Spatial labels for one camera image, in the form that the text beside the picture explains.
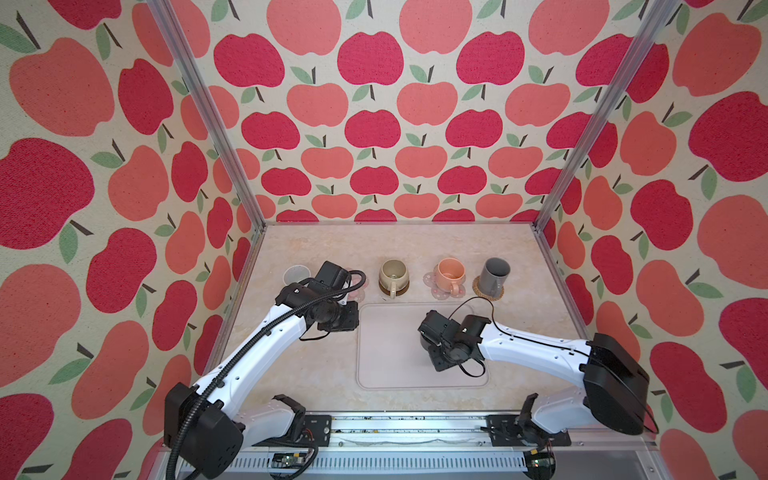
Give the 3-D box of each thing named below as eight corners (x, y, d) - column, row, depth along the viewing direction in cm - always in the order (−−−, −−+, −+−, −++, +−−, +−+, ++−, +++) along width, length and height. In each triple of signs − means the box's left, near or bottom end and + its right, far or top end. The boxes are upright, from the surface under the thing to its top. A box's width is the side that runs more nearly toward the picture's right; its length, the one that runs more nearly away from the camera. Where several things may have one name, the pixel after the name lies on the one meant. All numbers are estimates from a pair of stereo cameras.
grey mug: (482, 303, 100) (492, 283, 90) (476, 278, 107) (485, 257, 97) (503, 303, 100) (516, 283, 90) (496, 278, 107) (507, 257, 97)
